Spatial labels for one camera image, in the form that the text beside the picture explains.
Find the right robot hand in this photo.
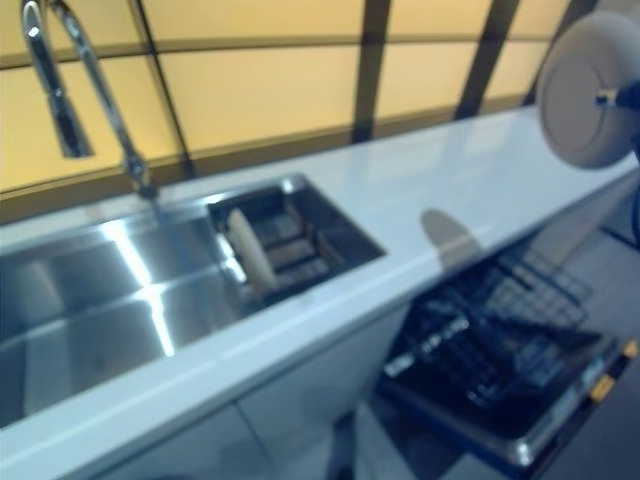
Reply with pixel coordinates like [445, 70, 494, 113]
[593, 74, 640, 114]

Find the black sink dish rack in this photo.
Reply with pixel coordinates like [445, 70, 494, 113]
[207, 184, 351, 307]

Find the narrow white cabinet door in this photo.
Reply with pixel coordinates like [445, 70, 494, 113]
[234, 299, 416, 480]

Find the chrome kitchen faucet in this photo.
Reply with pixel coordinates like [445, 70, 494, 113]
[19, 0, 161, 201]

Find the wide white cabinet door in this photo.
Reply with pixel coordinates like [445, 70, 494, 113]
[89, 397, 271, 480]

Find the stainless steel sink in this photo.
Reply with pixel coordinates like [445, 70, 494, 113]
[0, 172, 390, 431]

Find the yellow window with dark frame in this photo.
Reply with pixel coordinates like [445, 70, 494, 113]
[0, 0, 576, 224]

